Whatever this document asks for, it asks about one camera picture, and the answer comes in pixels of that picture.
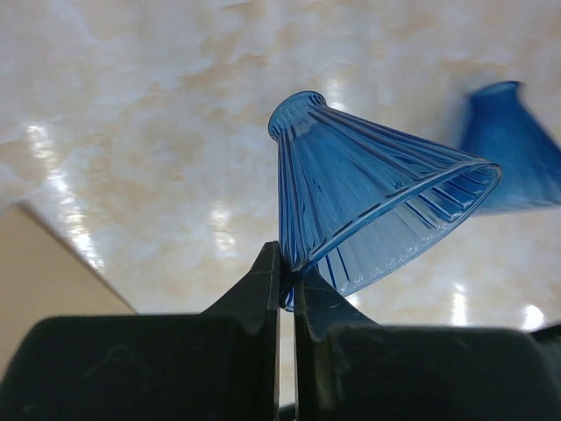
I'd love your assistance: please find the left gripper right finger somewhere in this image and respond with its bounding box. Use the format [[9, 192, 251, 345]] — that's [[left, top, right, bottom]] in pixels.
[[295, 271, 560, 420]]

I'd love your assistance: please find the brown paper coffee filter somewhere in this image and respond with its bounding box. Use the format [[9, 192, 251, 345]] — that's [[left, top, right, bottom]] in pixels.
[[0, 203, 139, 339]]

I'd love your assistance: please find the blue glass dripper cone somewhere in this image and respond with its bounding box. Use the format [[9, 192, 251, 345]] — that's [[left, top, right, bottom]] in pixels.
[[267, 90, 502, 296], [459, 81, 560, 215]]

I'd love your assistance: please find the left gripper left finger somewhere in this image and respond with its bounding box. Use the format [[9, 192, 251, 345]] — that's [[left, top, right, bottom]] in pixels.
[[1, 242, 281, 420]]

